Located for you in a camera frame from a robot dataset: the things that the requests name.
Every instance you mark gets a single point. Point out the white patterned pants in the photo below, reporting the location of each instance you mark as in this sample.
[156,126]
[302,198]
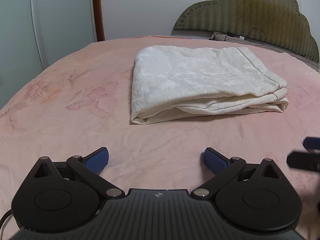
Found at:
[172,83]

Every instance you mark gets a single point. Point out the white wardrobe with flowers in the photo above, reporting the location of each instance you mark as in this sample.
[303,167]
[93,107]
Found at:
[37,33]

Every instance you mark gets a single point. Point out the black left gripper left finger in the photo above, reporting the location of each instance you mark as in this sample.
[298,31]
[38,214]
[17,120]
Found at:
[88,169]

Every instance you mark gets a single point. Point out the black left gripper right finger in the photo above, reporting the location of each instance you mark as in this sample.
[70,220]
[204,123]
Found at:
[225,171]

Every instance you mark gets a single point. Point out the brown pillow with cable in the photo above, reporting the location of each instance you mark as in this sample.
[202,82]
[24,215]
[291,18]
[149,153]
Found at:
[300,45]

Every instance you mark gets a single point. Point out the olive scalloped headboard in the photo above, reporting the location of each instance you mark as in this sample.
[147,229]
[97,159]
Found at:
[240,16]

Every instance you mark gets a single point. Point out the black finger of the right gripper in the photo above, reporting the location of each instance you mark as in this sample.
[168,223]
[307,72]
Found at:
[309,160]

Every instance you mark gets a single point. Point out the brown door frame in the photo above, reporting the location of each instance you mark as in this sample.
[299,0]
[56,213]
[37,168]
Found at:
[98,18]

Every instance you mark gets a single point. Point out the pink bed blanket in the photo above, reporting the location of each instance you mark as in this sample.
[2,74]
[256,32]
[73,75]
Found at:
[83,102]

